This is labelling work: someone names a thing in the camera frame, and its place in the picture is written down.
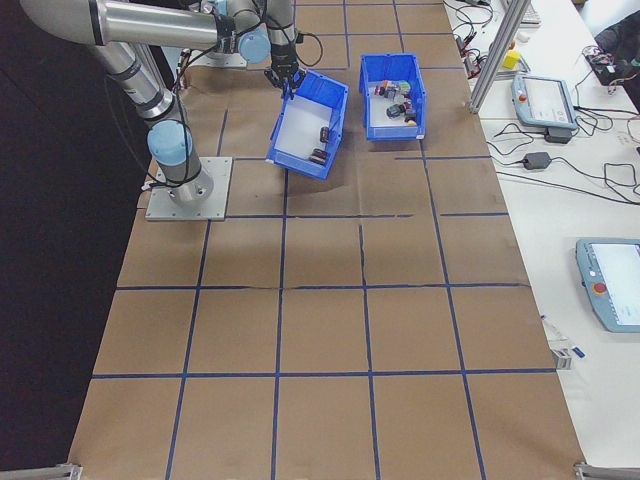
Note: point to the blue bin holding capacitors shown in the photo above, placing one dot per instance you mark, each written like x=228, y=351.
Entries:
x=300, y=167

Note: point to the yellow cube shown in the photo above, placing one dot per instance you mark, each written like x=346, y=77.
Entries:
x=511, y=60

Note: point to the white keyboard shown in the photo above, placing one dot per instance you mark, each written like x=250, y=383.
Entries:
x=531, y=12

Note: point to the black power adapter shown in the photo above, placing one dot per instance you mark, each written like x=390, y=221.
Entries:
x=537, y=160
x=557, y=136

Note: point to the grey blue teach pendant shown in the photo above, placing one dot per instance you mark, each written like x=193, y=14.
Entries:
x=542, y=100
x=610, y=285

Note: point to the small black electronic module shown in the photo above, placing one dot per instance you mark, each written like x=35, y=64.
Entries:
x=325, y=134

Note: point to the white block metal-head push button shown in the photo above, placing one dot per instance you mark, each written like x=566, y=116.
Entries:
x=394, y=93

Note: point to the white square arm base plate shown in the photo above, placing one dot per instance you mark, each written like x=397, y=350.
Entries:
x=230, y=61
x=215, y=200

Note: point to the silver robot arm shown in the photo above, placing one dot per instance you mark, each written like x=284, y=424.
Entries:
x=150, y=22
x=223, y=5

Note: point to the green white block push button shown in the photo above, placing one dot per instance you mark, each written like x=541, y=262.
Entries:
x=404, y=87

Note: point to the black frame cover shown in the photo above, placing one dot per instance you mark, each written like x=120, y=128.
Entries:
x=40, y=250

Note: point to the red mushroom push button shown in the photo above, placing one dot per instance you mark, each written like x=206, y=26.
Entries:
x=378, y=91

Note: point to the orange block push button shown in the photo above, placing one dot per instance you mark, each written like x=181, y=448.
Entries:
x=388, y=84

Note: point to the white plastic strip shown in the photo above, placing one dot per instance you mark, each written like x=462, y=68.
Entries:
x=554, y=330

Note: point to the yellow mushroom push button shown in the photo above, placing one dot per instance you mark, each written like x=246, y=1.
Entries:
x=411, y=121

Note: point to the blue bin holding push buttons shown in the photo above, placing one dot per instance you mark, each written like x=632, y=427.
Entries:
x=392, y=132

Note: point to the small grey hub box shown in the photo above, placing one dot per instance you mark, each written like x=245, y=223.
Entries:
x=461, y=42
x=472, y=64

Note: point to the aluminium profile post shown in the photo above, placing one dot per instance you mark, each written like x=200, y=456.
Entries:
x=492, y=60

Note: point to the black fabric object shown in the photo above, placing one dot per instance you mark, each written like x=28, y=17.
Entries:
x=622, y=30

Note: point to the dark cylindrical capacitor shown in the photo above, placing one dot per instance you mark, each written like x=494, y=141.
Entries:
x=319, y=160
x=319, y=152

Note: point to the aluminium frame bar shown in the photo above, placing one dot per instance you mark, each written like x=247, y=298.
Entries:
x=50, y=472
x=610, y=472

